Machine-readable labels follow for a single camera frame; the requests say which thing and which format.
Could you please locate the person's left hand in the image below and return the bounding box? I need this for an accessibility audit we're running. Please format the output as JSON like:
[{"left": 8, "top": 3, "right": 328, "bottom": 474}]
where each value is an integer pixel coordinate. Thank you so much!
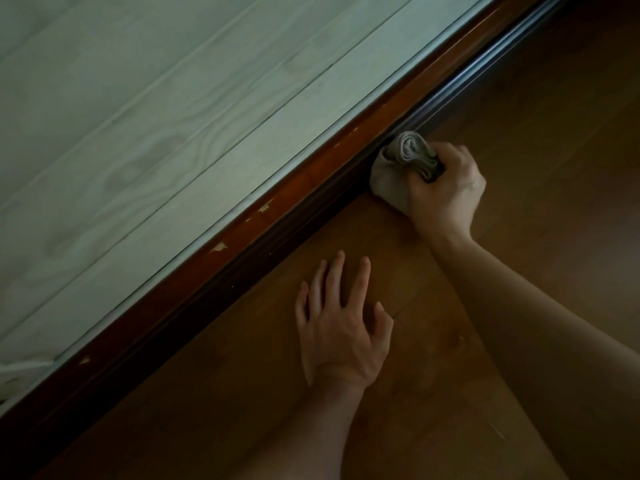
[{"left": 293, "top": 250, "right": 395, "bottom": 393}]

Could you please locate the person's right forearm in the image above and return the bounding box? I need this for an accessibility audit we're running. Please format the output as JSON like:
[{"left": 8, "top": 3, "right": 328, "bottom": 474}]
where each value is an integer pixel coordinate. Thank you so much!
[{"left": 429, "top": 232, "right": 640, "bottom": 480}]

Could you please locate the person's right hand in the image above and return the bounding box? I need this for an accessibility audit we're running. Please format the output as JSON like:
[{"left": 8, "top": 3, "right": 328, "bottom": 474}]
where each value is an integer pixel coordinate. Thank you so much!
[{"left": 405, "top": 141, "right": 487, "bottom": 243}]

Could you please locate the grey cleaning cloth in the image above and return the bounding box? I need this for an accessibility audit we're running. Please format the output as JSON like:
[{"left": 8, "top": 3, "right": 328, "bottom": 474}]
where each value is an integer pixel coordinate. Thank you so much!
[{"left": 369, "top": 130, "right": 445, "bottom": 218}]

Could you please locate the black baseboard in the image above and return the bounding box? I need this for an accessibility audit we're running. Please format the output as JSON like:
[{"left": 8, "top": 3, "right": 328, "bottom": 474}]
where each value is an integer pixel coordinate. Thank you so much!
[{"left": 0, "top": 0, "right": 571, "bottom": 480}]

